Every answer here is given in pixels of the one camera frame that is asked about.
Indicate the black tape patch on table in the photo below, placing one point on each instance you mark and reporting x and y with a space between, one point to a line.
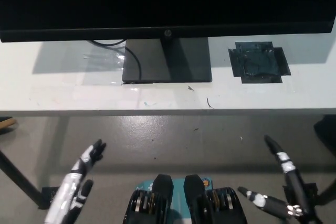
258 61

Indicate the black ribbed right robot body block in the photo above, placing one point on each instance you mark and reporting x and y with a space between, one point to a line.
212 203

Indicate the black ribbed robot body block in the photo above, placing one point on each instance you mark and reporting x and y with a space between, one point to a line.
149 203
212 203

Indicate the black HP monitor screen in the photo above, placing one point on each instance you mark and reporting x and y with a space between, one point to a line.
168 1

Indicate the brown wooden object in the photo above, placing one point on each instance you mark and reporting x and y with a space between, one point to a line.
6 123

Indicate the clear plastic tape sheet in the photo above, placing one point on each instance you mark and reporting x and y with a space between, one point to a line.
105 61

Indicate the black table leg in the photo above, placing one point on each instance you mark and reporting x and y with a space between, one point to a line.
326 192
21 176

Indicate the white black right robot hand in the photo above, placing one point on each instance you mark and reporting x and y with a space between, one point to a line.
291 174

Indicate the black bulky floor object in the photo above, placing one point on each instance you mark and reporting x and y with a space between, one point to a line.
326 132

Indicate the black monitor stand base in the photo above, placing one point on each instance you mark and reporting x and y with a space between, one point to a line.
183 61

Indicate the black ribbed left robot body block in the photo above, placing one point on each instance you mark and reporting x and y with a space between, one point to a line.
149 203

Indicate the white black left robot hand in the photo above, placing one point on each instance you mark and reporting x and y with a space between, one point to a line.
69 190

